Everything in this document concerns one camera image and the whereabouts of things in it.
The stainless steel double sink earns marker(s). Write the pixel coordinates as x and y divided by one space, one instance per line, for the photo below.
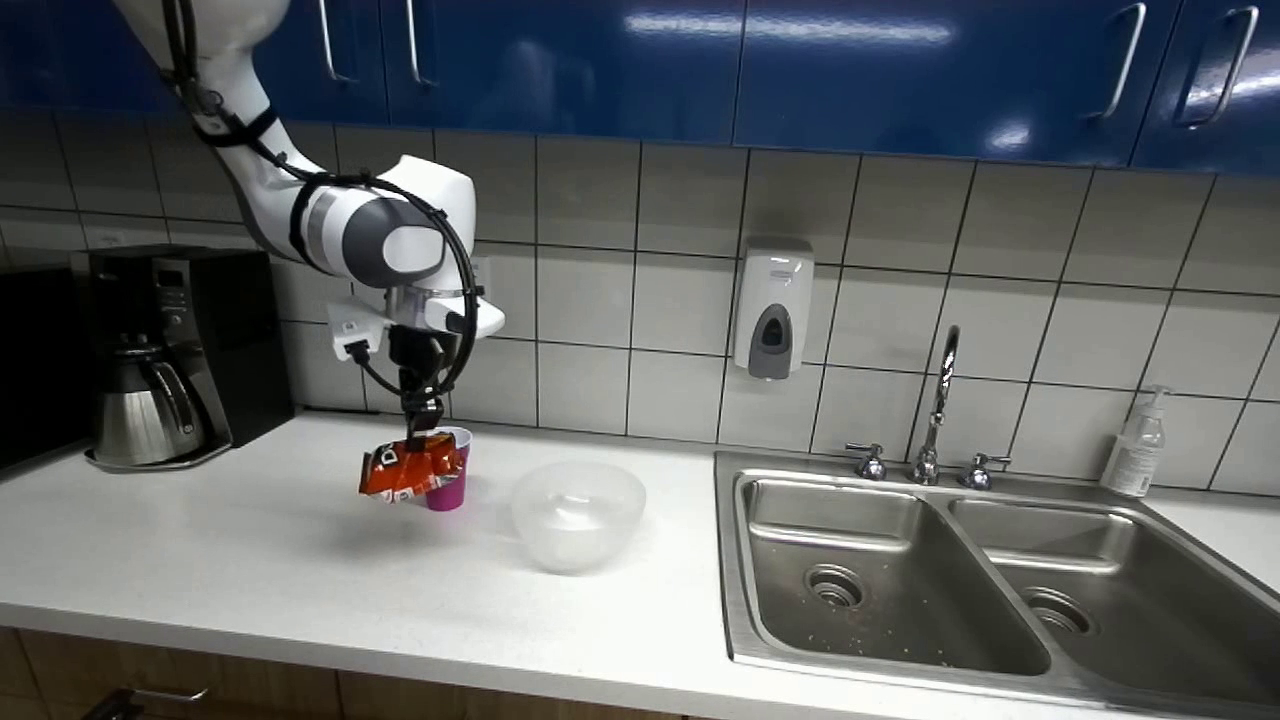
1000 585

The chrome faucet knob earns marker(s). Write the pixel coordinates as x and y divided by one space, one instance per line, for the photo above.
871 460
985 471

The orange chip packet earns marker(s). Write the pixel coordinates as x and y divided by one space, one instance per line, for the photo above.
404 475

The clear soap pump bottle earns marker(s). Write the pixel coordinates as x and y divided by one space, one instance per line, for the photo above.
1132 453

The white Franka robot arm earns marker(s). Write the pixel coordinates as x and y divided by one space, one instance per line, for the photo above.
363 224

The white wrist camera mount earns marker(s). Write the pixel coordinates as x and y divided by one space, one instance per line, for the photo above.
440 316

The black steel coffee maker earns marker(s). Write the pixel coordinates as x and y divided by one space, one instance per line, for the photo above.
202 333

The blue upper cabinets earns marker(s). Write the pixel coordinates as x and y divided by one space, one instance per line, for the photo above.
800 67

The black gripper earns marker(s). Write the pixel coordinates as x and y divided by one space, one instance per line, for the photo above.
425 363

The clear plastic bowl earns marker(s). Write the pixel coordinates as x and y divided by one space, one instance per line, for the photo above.
577 521

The chrome faucet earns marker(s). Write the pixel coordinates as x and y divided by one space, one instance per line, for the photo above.
938 401

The stainless steel carafe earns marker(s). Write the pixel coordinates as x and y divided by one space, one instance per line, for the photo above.
142 414

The wooden lower cabinets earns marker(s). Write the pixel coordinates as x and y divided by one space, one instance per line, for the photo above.
265 687

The black microwave oven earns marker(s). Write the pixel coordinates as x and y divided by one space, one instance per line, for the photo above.
42 367

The purple plastic cup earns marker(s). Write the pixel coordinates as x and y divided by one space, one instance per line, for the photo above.
451 498

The white wall soap dispenser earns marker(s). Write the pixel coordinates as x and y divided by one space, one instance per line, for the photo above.
775 304

